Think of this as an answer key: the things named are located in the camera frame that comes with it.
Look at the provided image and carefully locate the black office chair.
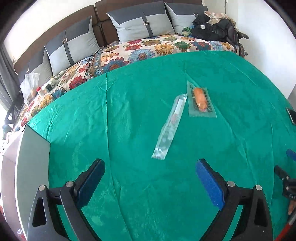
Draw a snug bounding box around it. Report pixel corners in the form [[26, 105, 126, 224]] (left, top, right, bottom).
[[5, 102, 23, 126]]

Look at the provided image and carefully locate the clear plastic bag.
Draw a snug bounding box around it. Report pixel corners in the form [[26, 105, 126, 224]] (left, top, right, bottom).
[[20, 72, 40, 105]]

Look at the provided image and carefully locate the brown padded headboard panel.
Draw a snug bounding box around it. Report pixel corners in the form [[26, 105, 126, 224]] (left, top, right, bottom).
[[13, 2, 96, 75], [95, 0, 203, 47]]

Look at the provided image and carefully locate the black cable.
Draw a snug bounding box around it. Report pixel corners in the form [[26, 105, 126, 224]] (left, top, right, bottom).
[[54, 47, 116, 92]]

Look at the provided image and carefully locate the floral blanket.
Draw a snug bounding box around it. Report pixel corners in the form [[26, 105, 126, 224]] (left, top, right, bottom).
[[11, 32, 243, 132]]

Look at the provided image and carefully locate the grey two-tone pillow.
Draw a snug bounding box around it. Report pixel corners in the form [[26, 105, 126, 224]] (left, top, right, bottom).
[[44, 16, 100, 76], [23, 47, 52, 78], [164, 2, 208, 33], [106, 1, 175, 42]]

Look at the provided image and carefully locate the beige cloth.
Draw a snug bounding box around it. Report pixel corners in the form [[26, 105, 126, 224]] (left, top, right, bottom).
[[203, 10, 232, 25]]

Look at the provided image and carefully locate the black bag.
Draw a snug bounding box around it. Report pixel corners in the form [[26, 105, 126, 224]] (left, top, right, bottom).
[[191, 16, 240, 44]]

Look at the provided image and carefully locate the green tablecloth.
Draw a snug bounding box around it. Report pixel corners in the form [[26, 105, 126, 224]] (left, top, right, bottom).
[[26, 50, 296, 241]]

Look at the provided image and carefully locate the white cardboard box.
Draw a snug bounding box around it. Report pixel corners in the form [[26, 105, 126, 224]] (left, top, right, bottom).
[[0, 124, 51, 241]]

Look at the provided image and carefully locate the white power strip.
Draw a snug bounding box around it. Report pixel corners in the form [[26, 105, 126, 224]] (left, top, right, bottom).
[[44, 77, 57, 91]]

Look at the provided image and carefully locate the dark chair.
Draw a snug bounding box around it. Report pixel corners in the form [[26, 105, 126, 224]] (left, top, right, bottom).
[[235, 30, 250, 57]]

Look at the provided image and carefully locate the sausage in clear packet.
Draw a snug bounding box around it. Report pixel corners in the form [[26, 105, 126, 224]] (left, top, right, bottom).
[[186, 80, 218, 118]]

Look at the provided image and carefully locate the grey curtain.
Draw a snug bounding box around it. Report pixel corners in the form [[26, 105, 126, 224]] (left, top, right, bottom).
[[0, 43, 23, 105]]

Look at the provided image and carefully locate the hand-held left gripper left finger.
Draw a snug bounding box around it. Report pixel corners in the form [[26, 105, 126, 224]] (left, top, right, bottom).
[[26, 158, 105, 241]]

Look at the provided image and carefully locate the clear long snack packet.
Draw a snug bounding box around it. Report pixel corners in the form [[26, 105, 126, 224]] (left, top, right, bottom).
[[151, 93, 188, 160]]

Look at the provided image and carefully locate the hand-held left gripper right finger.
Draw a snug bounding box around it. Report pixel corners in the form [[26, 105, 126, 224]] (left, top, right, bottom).
[[195, 159, 274, 241]]

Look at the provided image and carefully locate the smartphone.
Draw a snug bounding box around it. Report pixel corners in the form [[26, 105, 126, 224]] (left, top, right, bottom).
[[285, 107, 296, 124]]

